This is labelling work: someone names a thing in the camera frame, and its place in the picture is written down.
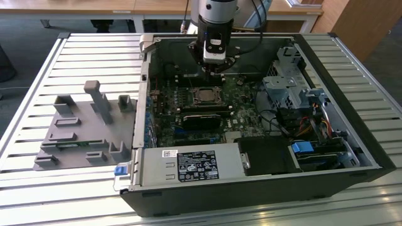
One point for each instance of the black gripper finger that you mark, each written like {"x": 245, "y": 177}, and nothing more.
{"x": 232, "y": 60}
{"x": 196, "y": 51}

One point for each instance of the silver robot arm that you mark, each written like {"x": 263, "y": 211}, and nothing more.
{"x": 216, "y": 9}

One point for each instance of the CPU socket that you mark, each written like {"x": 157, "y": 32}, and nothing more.
{"x": 193, "y": 95}

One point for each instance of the blue expansion slot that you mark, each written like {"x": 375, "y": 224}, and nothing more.
{"x": 179, "y": 129}

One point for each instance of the silver metal drive cage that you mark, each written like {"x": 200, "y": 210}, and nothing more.
{"x": 277, "y": 82}

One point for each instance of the green motherboard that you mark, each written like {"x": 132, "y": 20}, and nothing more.
{"x": 247, "y": 117}

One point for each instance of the black graphics card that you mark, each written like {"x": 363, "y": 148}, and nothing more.
{"x": 200, "y": 122}

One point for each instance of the silver heatsink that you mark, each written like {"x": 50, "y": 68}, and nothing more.
{"x": 233, "y": 137}

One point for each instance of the wooden desk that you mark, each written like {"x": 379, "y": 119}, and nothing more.
{"x": 77, "y": 5}

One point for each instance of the blue disk carrier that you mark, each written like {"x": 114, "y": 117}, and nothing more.
{"x": 300, "y": 148}

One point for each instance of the wooden cabinet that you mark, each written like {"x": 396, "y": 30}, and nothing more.
{"x": 360, "y": 23}

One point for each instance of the grey parts rack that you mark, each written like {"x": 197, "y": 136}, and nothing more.
{"x": 86, "y": 131}

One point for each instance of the silver power supply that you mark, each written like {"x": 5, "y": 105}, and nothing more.
{"x": 156, "y": 169}

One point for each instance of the blue case latch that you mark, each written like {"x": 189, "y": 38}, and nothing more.
{"x": 120, "y": 170}

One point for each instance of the green RAM stick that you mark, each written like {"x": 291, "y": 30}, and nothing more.
{"x": 66, "y": 144}

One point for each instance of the black PC case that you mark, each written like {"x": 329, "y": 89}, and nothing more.
{"x": 219, "y": 200}

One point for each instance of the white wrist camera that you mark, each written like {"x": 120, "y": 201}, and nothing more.
{"x": 213, "y": 56}

